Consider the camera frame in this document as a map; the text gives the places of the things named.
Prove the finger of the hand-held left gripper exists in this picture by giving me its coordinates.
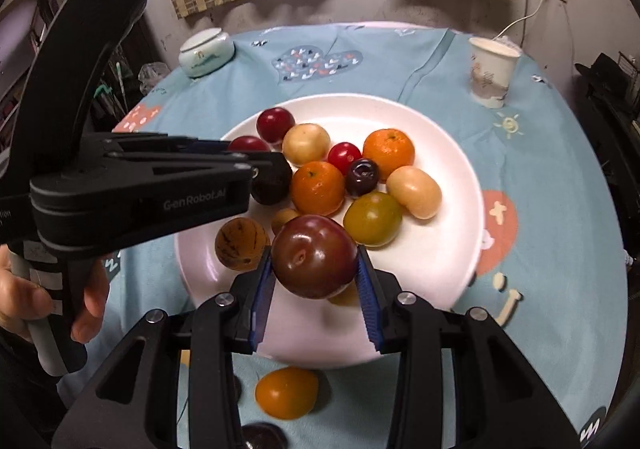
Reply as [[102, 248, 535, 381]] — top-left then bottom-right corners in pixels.
[[102, 151, 291, 180], [77, 131, 237, 154]]

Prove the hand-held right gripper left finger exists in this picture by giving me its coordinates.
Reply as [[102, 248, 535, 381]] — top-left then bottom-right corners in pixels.
[[50, 245, 273, 449]]

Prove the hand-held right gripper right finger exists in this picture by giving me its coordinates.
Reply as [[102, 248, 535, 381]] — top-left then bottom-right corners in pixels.
[[356, 245, 581, 449]]

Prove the red tomato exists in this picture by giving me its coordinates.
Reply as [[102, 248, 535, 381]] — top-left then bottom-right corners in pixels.
[[227, 135, 272, 153], [327, 141, 362, 176]]

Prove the dark purple plum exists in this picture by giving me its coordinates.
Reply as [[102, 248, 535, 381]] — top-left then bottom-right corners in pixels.
[[250, 156, 294, 206], [345, 158, 381, 197]]

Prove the dark red plum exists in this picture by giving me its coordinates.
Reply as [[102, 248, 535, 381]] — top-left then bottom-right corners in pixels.
[[256, 107, 296, 144], [270, 215, 359, 300]]

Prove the small tan fruit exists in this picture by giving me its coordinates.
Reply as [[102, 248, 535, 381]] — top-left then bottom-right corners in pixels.
[[271, 208, 302, 236]]

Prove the pale yellow pear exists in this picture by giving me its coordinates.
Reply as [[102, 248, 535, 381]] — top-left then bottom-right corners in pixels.
[[282, 123, 331, 167]]

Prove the white oval plate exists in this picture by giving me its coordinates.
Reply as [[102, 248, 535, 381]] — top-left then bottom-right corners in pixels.
[[174, 93, 485, 370]]

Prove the large orange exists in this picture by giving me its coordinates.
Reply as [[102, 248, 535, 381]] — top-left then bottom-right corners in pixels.
[[291, 161, 347, 217]]

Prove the pale peach round fruit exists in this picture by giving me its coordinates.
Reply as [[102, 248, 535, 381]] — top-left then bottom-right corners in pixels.
[[386, 165, 443, 220]]

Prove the person's left hand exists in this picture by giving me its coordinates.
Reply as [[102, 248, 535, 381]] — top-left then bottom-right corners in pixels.
[[0, 246, 111, 345]]

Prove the brown striped round fruit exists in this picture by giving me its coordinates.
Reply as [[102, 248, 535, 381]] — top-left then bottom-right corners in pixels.
[[215, 217, 271, 272]]

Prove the clear plastic bag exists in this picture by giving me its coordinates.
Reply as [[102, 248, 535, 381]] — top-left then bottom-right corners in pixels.
[[137, 63, 168, 94]]

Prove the green-orange mandarin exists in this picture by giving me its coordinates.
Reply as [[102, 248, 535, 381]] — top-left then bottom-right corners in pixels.
[[343, 191, 404, 248]]

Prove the yellow-orange tomato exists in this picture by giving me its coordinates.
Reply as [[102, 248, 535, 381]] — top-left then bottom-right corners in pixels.
[[255, 367, 320, 420]]

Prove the white ceramic lidded jar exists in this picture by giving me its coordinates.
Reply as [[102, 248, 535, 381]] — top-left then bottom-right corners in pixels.
[[178, 29, 235, 78]]

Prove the dark purple flat fruit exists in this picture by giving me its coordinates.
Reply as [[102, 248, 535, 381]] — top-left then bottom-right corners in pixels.
[[241, 421, 288, 449]]

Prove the orange mandarin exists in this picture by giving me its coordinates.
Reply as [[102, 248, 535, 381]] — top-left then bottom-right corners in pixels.
[[362, 128, 416, 181]]

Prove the light blue printed tablecloth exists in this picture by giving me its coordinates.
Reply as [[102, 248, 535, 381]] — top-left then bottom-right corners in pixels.
[[95, 21, 631, 449]]

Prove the white paper cup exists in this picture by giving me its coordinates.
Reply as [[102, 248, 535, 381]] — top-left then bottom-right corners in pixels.
[[468, 36, 522, 108]]

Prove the dark cabinet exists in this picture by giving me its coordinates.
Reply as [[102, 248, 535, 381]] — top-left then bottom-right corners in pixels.
[[575, 51, 640, 210]]

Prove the white power cable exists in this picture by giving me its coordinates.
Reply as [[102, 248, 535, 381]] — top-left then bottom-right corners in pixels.
[[492, 0, 548, 42]]

